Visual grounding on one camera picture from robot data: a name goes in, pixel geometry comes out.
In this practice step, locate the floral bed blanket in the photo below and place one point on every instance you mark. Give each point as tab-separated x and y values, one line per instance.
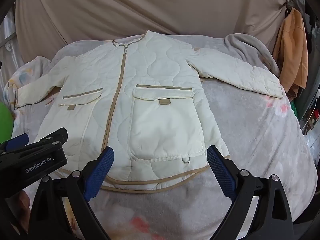
250	130

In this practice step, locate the grey shiny curtain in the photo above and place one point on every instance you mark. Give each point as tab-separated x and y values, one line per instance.
10	45

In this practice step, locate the person's left hand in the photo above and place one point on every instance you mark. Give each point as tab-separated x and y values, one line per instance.
23	205

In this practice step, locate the green cloth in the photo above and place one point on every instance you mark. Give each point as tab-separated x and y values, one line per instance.
295	111

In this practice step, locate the orange hanging garment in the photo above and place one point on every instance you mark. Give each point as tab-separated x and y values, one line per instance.
292	55

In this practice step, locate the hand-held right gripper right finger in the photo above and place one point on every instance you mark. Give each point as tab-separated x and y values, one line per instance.
220	172

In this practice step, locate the white floral pillow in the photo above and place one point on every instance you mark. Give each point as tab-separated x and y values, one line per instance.
27	70

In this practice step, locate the white quilted jacket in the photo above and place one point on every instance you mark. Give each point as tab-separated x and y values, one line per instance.
160	80

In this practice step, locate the green round object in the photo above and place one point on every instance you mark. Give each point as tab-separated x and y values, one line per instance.
5	120

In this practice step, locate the grey fleece blanket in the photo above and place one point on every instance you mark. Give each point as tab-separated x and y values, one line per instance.
250	45

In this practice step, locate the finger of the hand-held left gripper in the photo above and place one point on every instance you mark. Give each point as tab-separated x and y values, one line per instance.
17	141
53	135

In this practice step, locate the beige backdrop curtain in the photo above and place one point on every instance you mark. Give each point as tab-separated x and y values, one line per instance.
150	5

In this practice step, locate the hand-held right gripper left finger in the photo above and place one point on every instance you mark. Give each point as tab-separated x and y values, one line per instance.
100	172

